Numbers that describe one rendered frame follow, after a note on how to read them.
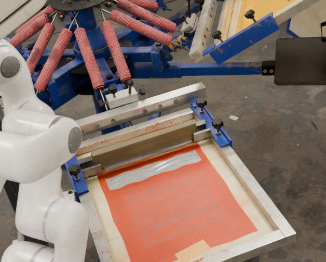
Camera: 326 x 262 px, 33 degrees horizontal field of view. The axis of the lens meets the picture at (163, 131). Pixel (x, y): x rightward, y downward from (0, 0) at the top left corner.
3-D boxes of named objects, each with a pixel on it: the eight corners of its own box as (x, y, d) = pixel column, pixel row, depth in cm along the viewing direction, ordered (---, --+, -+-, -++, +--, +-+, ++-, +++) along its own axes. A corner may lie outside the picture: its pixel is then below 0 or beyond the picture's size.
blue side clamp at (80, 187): (92, 201, 198) (87, 187, 194) (78, 206, 197) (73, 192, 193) (75, 154, 222) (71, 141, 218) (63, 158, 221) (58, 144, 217)
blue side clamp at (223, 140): (233, 154, 209) (232, 140, 205) (221, 158, 208) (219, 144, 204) (202, 114, 232) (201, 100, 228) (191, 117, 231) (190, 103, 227)
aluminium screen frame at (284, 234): (296, 241, 170) (296, 233, 168) (116, 310, 159) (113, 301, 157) (199, 112, 232) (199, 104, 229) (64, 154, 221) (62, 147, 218)
